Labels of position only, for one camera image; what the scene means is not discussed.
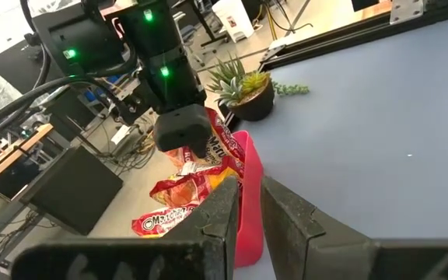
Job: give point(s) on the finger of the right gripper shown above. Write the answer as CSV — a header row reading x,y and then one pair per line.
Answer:
x,y
181,128

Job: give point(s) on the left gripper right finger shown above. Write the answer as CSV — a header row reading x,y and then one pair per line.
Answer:
x,y
298,249

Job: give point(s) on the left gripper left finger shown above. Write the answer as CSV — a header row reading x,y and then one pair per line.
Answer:
x,y
208,249

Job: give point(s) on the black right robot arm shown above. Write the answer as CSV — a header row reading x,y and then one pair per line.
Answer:
x,y
92,35

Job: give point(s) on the pink plastic bin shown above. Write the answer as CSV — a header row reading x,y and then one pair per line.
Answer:
x,y
249,218

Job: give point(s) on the white floor box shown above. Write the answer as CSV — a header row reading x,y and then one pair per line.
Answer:
x,y
121,134

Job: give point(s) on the potted succulent plant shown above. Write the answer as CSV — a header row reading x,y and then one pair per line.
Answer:
x,y
253,103

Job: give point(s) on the white plastic container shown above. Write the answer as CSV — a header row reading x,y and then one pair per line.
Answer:
x,y
233,19

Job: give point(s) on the black equipment case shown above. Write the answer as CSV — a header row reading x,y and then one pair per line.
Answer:
x,y
72,190

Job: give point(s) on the black flat panel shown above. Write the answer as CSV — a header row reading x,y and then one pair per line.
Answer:
x,y
18,70

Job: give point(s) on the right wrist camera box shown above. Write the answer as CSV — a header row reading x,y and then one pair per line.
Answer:
x,y
134,103

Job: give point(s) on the light wooden bench frame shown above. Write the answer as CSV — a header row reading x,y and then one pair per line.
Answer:
x,y
14,153

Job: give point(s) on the black aluminium table frame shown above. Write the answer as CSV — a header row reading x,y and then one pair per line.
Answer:
x,y
364,35

